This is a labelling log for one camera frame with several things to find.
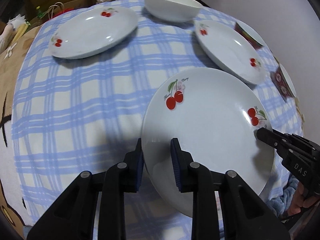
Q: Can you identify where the blue white plaid cloth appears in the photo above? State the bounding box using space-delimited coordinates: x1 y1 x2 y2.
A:
12 0 303 239

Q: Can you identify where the large white bowl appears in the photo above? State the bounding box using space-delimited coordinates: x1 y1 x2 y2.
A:
144 0 203 23

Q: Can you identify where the red patterned bowl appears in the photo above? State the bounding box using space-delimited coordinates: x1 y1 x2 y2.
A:
270 64 297 101
234 21 266 50

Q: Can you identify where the red paper gift bag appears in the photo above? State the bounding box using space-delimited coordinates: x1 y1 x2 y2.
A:
46 2 75 20

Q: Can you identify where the white plush toy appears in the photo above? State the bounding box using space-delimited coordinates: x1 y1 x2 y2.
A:
0 14 25 54

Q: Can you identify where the person's right hand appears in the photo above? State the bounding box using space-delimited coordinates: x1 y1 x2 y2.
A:
287 182 319 216

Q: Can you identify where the white cherry plate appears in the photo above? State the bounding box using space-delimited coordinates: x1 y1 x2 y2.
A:
48 7 138 59
142 68 274 216
195 20 266 85

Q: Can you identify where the beige floral blanket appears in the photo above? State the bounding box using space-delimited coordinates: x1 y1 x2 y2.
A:
1 27 41 232

